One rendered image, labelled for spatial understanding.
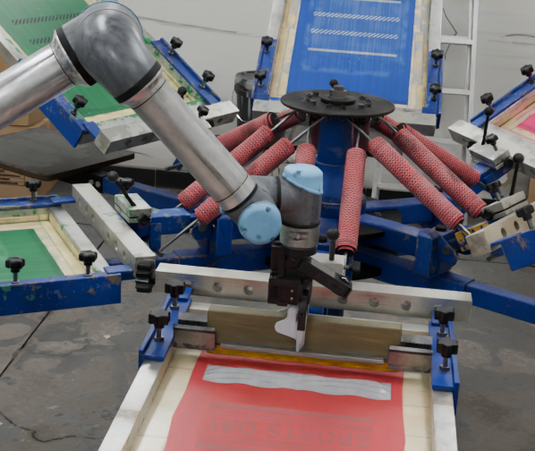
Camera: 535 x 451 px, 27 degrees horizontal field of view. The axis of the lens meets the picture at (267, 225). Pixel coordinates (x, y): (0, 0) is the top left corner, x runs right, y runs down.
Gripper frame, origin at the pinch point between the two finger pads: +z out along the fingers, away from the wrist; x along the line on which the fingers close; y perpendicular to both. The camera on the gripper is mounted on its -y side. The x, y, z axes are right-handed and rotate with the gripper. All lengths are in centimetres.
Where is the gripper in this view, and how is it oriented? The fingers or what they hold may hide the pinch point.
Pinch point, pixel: (302, 340)
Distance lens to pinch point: 223.1
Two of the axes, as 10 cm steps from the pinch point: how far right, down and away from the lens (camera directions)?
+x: -1.1, 3.1, -9.4
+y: -9.9, -0.9, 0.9
